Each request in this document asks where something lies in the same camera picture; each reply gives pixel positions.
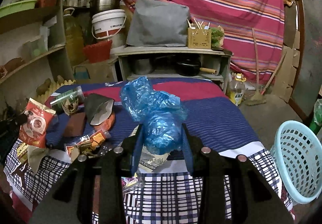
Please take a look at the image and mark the grey low shelf unit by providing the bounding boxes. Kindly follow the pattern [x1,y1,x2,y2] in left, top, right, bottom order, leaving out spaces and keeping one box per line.
[115,47,233,92]

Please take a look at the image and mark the black pan wooden handle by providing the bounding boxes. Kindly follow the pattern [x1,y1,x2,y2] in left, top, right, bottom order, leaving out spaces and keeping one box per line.
[175,59,217,77]

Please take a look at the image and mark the dark grey foil pouch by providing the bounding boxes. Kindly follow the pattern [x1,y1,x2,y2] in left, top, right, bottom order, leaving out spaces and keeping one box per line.
[84,93,115,126]

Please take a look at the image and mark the yellow egg carton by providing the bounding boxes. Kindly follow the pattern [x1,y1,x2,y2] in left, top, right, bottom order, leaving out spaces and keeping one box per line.
[35,80,76,104]

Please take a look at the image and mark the orange yellow candy wrapper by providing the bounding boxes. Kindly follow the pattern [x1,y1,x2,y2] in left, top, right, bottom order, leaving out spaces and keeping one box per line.
[64,130,111,160]

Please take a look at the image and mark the yellow utensil holder box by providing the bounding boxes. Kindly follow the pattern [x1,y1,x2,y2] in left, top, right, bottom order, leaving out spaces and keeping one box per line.
[188,28,211,49]

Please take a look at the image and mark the brown scouring pad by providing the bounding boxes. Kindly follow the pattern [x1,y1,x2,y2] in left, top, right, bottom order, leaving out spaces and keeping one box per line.
[63,112,87,138]

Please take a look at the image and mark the stainless steel pot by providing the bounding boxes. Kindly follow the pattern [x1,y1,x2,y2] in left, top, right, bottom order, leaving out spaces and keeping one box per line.
[90,0,120,13]

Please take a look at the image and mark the light blue plastic basket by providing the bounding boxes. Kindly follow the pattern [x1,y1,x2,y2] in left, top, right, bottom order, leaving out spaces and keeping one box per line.
[270,120,321,204]

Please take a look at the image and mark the blue plastic bag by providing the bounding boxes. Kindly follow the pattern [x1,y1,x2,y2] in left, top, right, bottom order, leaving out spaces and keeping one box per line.
[120,77,188,155]

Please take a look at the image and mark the purple candy blister pack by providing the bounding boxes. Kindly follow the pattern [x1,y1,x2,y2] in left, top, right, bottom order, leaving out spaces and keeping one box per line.
[121,172,144,194]

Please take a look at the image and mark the large amber oil jug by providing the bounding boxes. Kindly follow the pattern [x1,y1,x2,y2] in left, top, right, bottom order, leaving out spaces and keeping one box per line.
[63,7,86,66]

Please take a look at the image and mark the yellow oil bottle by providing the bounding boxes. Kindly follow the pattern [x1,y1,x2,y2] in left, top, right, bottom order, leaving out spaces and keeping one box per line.
[226,72,247,106]

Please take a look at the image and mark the red snack packet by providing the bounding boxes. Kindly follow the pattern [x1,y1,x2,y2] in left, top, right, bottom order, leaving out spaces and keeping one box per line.
[19,98,56,148]

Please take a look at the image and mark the white plastic bucket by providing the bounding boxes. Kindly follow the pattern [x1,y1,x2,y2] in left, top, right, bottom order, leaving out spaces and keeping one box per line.
[92,9,127,40]

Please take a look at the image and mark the striped plaid tablecloth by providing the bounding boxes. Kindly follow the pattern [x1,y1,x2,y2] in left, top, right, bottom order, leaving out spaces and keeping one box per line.
[4,79,293,223]

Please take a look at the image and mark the green label clear jar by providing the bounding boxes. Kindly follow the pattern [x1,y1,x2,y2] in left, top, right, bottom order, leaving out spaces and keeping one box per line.
[50,86,85,110]

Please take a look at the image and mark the green plastic tray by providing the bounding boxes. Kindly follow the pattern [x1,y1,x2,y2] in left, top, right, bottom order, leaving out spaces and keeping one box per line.
[0,0,37,18]

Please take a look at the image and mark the wooden handled broom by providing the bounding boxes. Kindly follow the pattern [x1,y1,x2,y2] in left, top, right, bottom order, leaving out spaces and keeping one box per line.
[245,28,266,106]

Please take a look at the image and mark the beige printed snack wrapper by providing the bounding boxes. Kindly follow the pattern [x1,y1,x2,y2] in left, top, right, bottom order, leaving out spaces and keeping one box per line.
[139,146,170,173]

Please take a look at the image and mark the grey cloth bag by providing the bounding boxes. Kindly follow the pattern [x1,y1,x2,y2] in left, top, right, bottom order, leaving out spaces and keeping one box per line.
[127,0,190,47]

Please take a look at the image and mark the wooden wall shelf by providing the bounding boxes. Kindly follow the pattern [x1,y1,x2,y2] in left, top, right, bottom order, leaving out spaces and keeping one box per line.
[0,0,75,104]

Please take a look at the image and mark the red plastic basket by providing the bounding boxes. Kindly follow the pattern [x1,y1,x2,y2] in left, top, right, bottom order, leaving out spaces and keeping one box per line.
[83,40,112,64]

